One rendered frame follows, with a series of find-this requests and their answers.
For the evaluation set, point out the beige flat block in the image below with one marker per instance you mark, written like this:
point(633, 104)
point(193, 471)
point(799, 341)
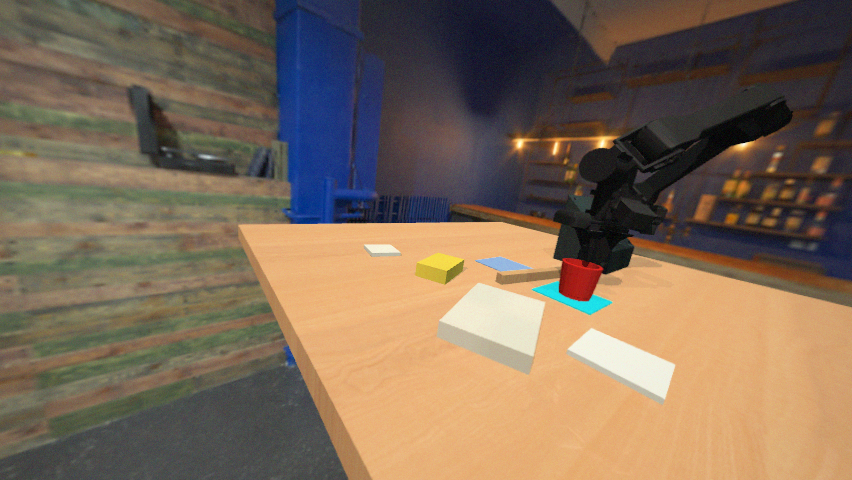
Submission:
point(499, 325)

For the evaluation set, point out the red cup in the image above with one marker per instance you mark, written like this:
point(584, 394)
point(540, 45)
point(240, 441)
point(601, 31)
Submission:
point(578, 278)

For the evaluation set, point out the yellow block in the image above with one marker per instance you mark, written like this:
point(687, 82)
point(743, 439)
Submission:
point(439, 268)

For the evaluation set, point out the white flat square tile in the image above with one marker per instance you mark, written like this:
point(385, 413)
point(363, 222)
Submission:
point(380, 250)

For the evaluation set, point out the white flat rectangular slab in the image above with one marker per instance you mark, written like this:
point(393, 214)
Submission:
point(645, 373)

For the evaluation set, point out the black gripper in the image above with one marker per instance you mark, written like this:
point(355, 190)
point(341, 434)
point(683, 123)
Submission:
point(587, 224)

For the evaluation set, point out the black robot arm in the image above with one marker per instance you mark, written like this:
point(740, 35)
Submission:
point(756, 112)

